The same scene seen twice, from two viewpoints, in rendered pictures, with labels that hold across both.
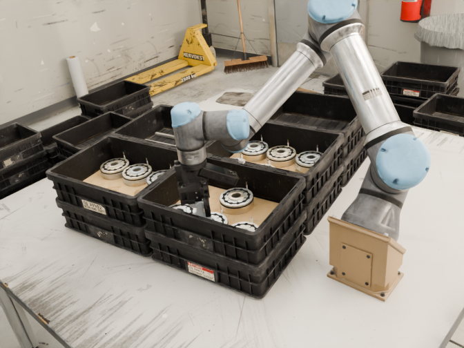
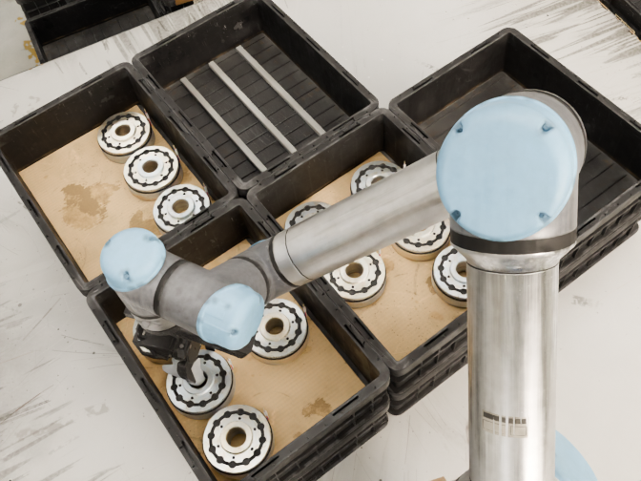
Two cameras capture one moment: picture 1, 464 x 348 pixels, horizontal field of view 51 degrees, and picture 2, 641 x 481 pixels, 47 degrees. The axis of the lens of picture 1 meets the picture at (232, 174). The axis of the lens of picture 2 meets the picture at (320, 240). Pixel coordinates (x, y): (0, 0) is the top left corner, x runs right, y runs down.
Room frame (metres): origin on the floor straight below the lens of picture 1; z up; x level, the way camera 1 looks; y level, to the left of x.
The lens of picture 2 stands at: (0.82, -0.30, 1.92)
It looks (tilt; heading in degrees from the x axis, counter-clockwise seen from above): 59 degrees down; 25
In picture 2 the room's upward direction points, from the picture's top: 9 degrees counter-clockwise
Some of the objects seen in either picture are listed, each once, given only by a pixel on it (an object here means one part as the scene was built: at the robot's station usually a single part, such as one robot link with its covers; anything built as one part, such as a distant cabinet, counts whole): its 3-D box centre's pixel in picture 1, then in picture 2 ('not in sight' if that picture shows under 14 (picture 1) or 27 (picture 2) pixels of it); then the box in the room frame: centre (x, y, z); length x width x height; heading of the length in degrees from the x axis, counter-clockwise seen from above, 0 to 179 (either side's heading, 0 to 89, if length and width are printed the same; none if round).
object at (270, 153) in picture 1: (281, 152); (420, 225); (1.46, -0.18, 0.86); 0.10 x 0.10 x 0.01
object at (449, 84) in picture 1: (416, 106); not in sight; (2.75, -1.20, 0.37); 0.42 x 0.34 x 0.46; 44
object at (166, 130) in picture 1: (178, 140); (256, 103); (1.64, 0.19, 0.87); 0.40 x 0.30 x 0.11; 54
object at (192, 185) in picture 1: (193, 179); (168, 324); (1.13, 0.11, 0.99); 0.09 x 0.08 x 0.12; 93
